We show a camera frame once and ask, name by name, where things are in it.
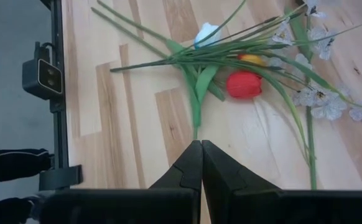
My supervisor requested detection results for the black depth camera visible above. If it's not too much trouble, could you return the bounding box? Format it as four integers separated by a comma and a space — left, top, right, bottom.
21, 41, 64, 101

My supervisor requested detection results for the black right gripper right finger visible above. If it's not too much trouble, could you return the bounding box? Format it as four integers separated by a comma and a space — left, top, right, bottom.
202, 139, 362, 224

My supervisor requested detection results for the black stand leg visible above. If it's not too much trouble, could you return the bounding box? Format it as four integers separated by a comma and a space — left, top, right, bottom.
0, 197, 34, 224
0, 148, 52, 184

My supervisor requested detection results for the red artificial tulip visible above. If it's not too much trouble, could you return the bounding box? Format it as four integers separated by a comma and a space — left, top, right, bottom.
109, 46, 362, 166

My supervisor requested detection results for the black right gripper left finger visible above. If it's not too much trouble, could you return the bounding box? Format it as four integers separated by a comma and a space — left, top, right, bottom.
40, 139, 204, 224

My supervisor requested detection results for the white blossom spray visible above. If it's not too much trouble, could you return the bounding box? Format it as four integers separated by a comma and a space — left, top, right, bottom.
168, 0, 362, 72

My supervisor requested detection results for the bunch of mixed flowers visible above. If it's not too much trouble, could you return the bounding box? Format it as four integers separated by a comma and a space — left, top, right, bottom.
90, 6, 263, 100

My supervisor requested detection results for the black artificial tulip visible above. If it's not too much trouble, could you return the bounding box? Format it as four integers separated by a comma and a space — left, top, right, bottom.
285, 0, 318, 191

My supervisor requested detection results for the black rail bracket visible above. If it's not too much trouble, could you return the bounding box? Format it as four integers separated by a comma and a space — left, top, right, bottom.
39, 164, 84, 191

